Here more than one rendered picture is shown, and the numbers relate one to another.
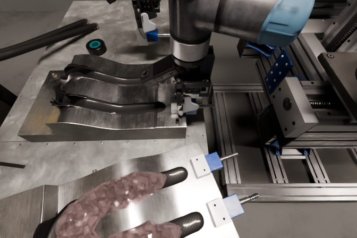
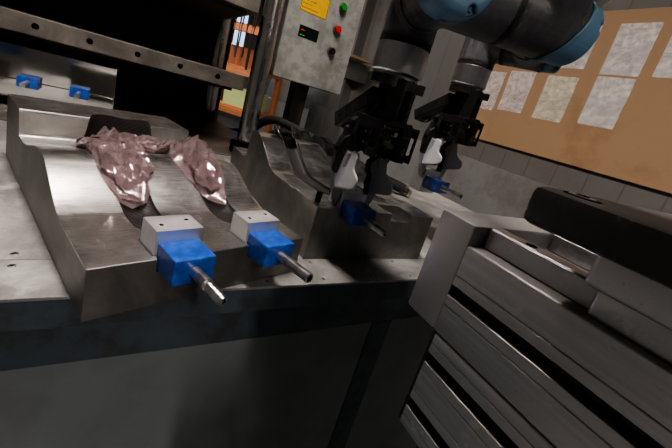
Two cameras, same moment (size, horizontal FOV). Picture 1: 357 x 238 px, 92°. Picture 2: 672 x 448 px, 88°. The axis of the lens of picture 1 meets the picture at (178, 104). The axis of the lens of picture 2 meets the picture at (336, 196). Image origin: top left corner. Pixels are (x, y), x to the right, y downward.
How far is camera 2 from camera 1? 0.55 m
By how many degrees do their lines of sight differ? 60
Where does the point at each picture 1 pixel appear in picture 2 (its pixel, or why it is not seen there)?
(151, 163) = (237, 190)
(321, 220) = not seen: outside the picture
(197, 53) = (386, 54)
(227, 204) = (190, 243)
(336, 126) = (529, 293)
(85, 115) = (275, 146)
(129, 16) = not seen: hidden behind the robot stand
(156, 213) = (163, 182)
